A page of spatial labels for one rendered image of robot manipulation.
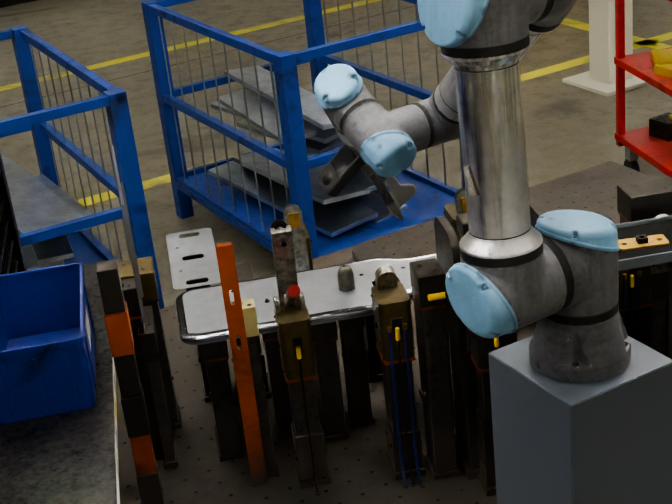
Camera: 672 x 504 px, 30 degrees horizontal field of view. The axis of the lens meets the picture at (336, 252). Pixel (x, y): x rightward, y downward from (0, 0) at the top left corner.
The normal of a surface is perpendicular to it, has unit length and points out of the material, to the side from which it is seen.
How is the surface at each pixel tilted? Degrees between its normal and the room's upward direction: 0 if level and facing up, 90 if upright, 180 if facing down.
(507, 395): 90
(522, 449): 90
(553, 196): 0
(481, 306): 97
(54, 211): 6
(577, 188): 0
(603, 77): 90
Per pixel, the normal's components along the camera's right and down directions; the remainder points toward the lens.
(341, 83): -0.29, -0.41
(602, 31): -0.87, 0.29
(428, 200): -0.10, -0.91
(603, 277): 0.54, 0.30
